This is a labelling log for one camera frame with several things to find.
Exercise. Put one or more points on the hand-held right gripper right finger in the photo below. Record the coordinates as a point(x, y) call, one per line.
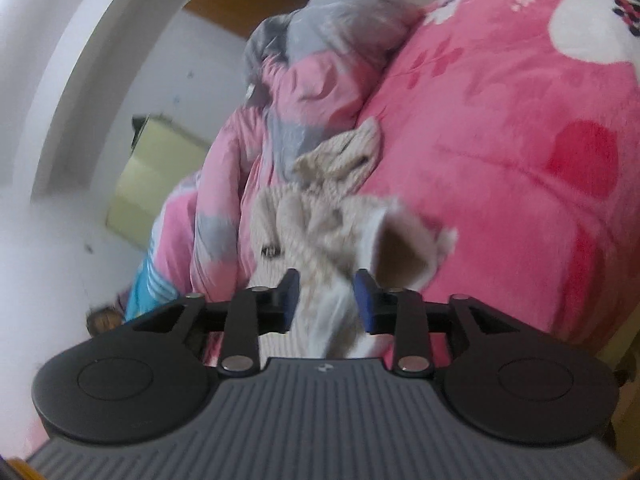
point(364, 300)

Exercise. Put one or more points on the pink grey floral duvet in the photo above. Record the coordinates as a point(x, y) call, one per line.
point(310, 90)

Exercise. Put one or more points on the pale green wardrobe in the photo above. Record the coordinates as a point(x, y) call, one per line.
point(155, 180)

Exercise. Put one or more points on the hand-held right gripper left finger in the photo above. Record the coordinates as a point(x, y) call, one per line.
point(291, 300)

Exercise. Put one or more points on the beige white checked coat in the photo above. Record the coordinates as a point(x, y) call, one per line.
point(320, 225)

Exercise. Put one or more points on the brown wooden door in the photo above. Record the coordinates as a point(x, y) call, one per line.
point(240, 5)

